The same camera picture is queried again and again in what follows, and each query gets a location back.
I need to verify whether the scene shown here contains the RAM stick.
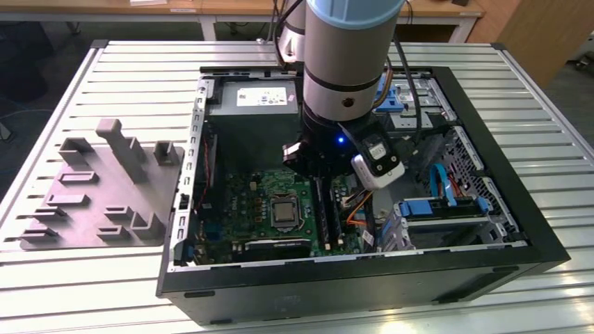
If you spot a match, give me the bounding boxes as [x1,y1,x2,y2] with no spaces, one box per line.
[329,182,347,244]
[313,175,336,246]

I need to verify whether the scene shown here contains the CPU socket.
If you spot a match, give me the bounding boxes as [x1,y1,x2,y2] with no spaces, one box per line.
[267,192,303,233]

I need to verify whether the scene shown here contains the grey power supply unit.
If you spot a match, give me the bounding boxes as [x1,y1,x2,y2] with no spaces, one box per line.
[205,80,305,171]

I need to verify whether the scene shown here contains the blue drive bay latch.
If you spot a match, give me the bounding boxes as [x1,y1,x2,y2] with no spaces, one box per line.
[373,74,403,114]

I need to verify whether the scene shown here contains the silver CPU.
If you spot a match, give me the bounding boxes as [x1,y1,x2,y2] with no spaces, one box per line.
[272,202,297,223]

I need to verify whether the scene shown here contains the green motherboard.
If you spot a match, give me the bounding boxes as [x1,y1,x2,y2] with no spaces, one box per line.
[192,168,363,262]

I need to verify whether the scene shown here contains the blue disk carrier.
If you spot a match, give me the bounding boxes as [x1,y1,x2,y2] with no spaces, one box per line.
[397,196,488,219]

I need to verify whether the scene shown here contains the silver drive bay cage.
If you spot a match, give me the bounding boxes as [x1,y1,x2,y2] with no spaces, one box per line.
[369,74,457,150]

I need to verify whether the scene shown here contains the black graphics card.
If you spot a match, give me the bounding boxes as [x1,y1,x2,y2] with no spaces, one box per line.
[243,238,312,261]

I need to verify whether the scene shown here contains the silver disk bay cage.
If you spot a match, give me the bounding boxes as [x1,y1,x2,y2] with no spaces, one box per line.
[392,200,507,251]

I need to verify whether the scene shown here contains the black PC case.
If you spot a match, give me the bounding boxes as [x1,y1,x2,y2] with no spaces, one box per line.
[154,65,571,326]

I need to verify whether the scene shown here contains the grey parts rack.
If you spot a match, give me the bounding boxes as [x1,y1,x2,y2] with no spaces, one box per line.
[18,117,184,250]

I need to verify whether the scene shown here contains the wooden cabinet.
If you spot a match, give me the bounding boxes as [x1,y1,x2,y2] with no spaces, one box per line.
[494,0,594,88]

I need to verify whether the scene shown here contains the black office chair base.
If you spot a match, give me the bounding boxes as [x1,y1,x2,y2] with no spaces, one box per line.
[564,48,594,74]

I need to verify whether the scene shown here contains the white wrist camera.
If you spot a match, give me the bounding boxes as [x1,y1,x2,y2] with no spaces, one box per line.
[349,134,405,191]
[280,142,303,165]

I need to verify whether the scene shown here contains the orange wires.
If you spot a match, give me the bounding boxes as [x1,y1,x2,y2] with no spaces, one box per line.
[345,193,375,227]

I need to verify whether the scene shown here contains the black cable bundle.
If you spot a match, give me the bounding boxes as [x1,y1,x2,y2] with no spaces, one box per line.
[403,127,449,161]

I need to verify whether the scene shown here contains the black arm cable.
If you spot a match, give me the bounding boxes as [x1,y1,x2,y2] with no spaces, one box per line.
[388,38,425,154]

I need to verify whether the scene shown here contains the blue flat data cable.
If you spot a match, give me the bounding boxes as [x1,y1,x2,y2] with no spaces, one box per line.
[428,162,457,206]

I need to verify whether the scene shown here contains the black cable silver plug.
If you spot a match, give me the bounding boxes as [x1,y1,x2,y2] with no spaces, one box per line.
[255,0,300,45]

